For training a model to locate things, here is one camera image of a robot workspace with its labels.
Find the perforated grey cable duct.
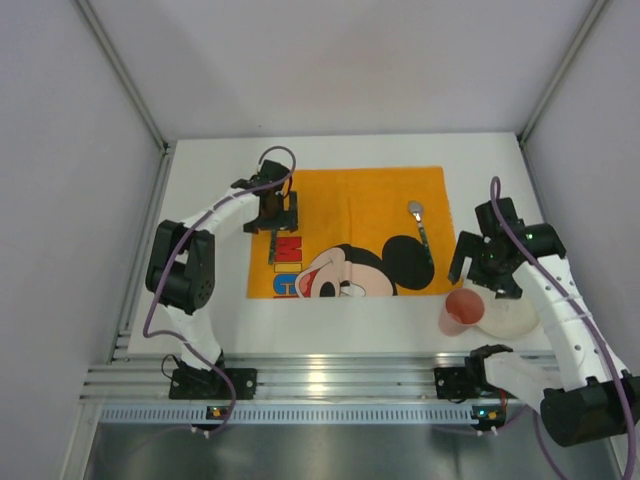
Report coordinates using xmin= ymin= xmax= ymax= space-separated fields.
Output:
xmin=100 ymin=403 xmax=506 ymax=426

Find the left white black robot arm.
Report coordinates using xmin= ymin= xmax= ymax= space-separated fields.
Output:
xmin=142 ymin=157 xmax=297 ymax=373

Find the metal spoon green handle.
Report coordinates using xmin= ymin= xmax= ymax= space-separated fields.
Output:
xmin=408 ymin=200 xmax=434 ymax=266

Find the orange Mickey Mouse placemat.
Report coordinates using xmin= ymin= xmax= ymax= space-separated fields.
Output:
xmin=247 ymin=167 xmax=456 ymax=299

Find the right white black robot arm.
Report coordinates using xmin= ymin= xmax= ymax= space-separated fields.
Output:
xmin=448 ymin=197 xmax=639 ymax=447

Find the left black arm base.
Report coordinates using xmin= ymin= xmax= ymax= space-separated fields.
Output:
xmin=161 ymin=354 xmax=258 ymax=400

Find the metal fork green handle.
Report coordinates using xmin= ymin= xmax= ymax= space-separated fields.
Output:
xmin=268 ymin=230 xmax=278 ymax=265

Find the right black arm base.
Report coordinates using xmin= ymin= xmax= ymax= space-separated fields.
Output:
xmin=433 ymin=344 xmax=514 ymax=404

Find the aluminium rail frame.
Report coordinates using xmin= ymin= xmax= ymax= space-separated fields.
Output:
xmin=80 ymin=353 xmax=465 ymax=402

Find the cream white plate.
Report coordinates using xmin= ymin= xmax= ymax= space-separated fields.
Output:
xmin=463 ymin=282 xmax=539 ymax=340

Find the pink plastic cup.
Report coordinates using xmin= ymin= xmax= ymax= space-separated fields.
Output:
xmin=438 ymin=288 xmax=486 ymax=336

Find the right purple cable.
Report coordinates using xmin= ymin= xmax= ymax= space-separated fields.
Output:
xmin=434 ymin=175 xmax=632 ymax=480

